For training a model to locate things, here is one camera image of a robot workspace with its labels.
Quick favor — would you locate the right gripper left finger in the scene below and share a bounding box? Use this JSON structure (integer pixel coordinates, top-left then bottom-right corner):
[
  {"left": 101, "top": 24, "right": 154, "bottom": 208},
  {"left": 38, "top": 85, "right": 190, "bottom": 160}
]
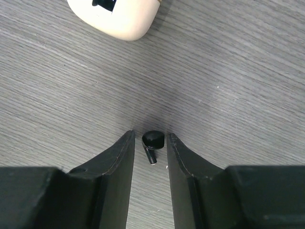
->
[{"left": 0, "top": 130, "right": 135, "bottom": 229}]

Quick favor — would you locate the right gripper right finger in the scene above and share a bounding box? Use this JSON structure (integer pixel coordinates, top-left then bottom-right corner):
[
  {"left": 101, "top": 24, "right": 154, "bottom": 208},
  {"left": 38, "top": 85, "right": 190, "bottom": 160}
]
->
[{"left": 167, "top": 133, "right": 305, "bottom": 229}]

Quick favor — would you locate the black earbud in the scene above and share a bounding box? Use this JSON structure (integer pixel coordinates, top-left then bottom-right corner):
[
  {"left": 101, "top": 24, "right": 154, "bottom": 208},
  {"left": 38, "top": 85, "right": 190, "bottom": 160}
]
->
[{"left": 142, "top": 130, "right": 165, "bottom": 165}]

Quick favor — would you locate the beige earbud charging case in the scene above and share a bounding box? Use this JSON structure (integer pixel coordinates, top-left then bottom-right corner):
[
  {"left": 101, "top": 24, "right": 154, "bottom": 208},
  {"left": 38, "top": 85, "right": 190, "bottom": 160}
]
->
[{"left": 67, "top": 0, "right": 161, "bottom": 41}]

